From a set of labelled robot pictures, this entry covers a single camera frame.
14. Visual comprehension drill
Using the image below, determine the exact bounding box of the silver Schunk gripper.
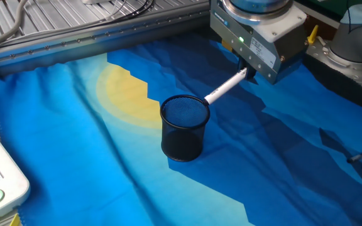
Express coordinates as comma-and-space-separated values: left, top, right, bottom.
209, 0, 309, 85

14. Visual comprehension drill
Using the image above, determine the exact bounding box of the white marker pen black cap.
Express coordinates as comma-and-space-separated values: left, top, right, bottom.
203, 67, 248, 106

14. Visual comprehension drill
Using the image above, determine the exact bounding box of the black mesh pen holder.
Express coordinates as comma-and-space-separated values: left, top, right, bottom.
160, 94, 211, 163

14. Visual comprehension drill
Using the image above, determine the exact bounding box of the blue mountain print cloth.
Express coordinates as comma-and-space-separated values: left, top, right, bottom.
0, 33, 362, 226

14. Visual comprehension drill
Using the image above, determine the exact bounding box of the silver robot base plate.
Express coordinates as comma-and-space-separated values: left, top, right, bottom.
303, 36, 362, 92

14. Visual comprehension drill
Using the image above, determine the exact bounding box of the silver aluminium rail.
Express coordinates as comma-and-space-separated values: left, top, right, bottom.
0, 1, 212, 78

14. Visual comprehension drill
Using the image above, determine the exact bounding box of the thick grey cable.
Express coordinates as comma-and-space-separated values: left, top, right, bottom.
0, 0, 30, 53

